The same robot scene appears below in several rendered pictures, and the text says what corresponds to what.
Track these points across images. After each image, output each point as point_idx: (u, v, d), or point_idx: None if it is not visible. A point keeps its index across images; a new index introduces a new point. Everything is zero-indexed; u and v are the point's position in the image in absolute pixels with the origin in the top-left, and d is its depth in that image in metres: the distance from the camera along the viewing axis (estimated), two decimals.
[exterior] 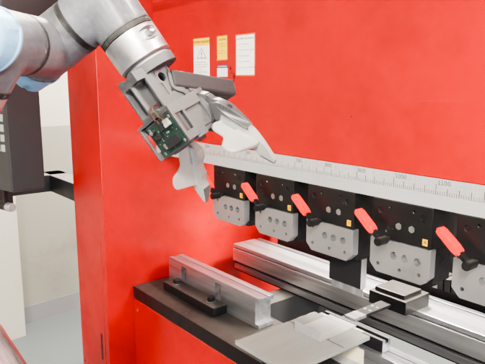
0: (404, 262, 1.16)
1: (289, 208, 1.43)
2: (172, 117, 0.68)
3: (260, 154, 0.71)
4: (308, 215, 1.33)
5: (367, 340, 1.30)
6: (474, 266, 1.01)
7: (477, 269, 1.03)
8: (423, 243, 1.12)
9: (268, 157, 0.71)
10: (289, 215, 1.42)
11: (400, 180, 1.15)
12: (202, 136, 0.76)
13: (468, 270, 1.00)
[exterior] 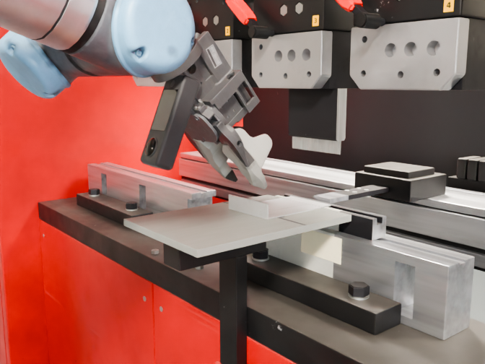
0: (410, 56, 0.64)
1: (226, 32, 0.91)
2: None
3: (231, 171, 0.78)
4: (251, 21, 0.81)
5: (348, 223, 0.78)
6: None
7: None
8: (446, 6, 0.60)
9: (232, 178, 0.78)
10: (227, 42, 0.91)
11: None
12: None
13: None
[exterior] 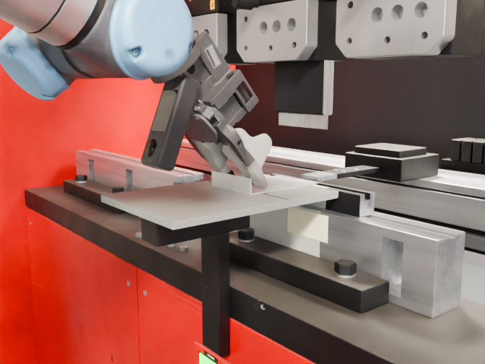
0: (397, 20, 0.61)
1: (211, 6, 0.88)
2: None
3: (230, 171, 0.78)
4: None
5: (335, 200, 0.76)
6: None
7: None
8: None
9: None
10: (212, 16, 0.88)
11: None
12: None
13: None
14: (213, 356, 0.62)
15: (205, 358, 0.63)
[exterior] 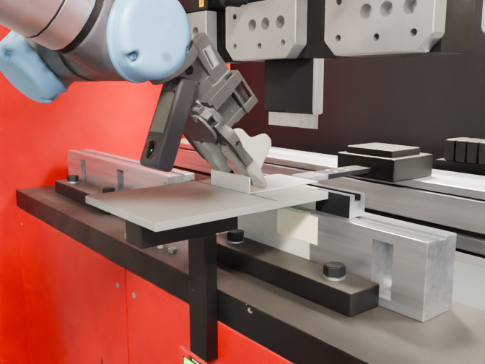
0: (386, 16, 0.60)
1: (201, 3, 0.86)
2: None
3: (231, 171, 0.78)
4: None
5: (325, 201, 0.74)
6: None
7: None
8: None
9: None
10: (201, 14, 0.86)
11: None
12: None
13: None
14: (198, 361, 0.61)
15: (190, 363, 0.62)
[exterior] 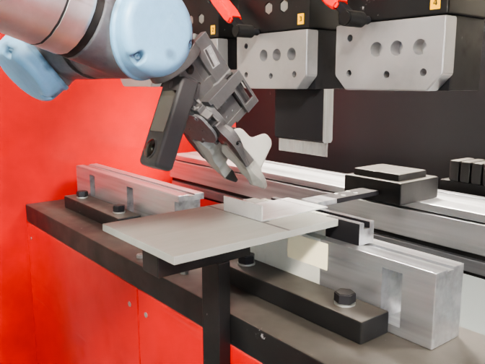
0: (396, 55, 0.62)
1: (212, 30, 0.88)
2: None
3: (231, 171, 0.78)
4: (235, 19, 0.78)
5: (334, 227, 0.76)
6: None
7: None
8: (432, 3, 0.58)
9: (232, 178, 0.78)
10: (213, 42, 0.88)
11: None
12: (216, 138, 0.71)
13: None
14: None
15: None
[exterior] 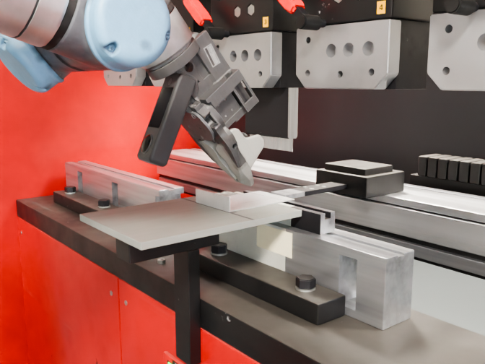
0: (348, 56, 0.67)
1: None
2: None
3: None
4: (206, 22, 0.83)
5: (299, 218, 0.81)
6: (468, 6, 0.52)
7: (474, 22, 0.54)
8: (379, 9, 0.63)
9: (244, 180, 0.76)
10: None
11: None
12: (216, 136, 0.71)
13: (457, 9, 0.51)
14: None
15: None
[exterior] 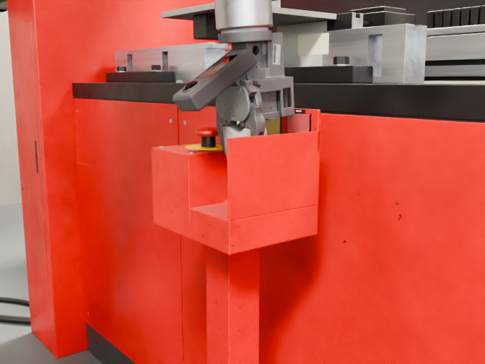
0: None
1: None
2: None
3: None
4: None
5: (333, 22, 1.01)
6: None
7: None
8: None
9: None
10: None
11: None
12: (245, 123, 0.73)
13: None
14: None
15: None
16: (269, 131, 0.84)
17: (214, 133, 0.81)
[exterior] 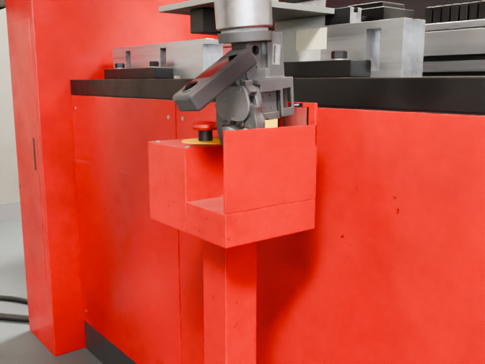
0: None
1: None
2: None
3: None
4: None
5: (331, 17, 1.01)
6: None
7: None
8: None
9: None
10: None
11: None
12: (245, 123, 0.73)
13: None
14: None
15: None
16: (266, 126, 0.84)
17: (211, 128, 0.81)
